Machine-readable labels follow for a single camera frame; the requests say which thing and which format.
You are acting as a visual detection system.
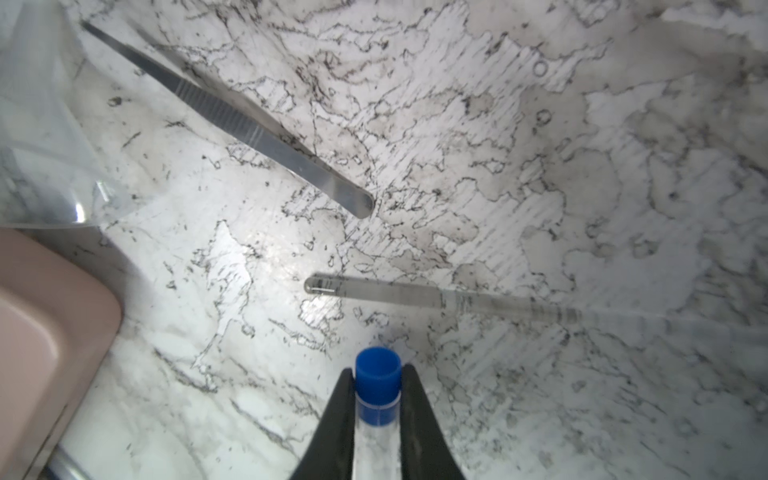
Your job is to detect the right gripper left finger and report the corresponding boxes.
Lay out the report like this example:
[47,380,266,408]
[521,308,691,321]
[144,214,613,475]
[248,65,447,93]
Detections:
[290,368,356,480]

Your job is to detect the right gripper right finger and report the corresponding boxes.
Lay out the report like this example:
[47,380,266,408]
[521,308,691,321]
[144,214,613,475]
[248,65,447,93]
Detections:
[400,364,465,480]

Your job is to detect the blue-capped test tube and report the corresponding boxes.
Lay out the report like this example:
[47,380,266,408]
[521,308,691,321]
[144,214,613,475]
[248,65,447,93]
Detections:
[353,347,402,479]

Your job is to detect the clear glass stirring rod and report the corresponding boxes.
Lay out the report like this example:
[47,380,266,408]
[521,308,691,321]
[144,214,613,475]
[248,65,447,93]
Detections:
[304,274,767,347]

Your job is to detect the metal tweezers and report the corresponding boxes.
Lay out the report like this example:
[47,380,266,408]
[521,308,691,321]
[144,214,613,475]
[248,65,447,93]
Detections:
[80,21,375,219]

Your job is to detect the pink rectangular case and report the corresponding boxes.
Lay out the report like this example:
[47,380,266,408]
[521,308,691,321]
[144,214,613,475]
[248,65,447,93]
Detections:
[1,228,122,479]

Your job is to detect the clear plastic funnel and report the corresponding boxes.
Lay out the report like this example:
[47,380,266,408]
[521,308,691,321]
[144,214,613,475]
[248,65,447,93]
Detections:
[1,1,151,229]

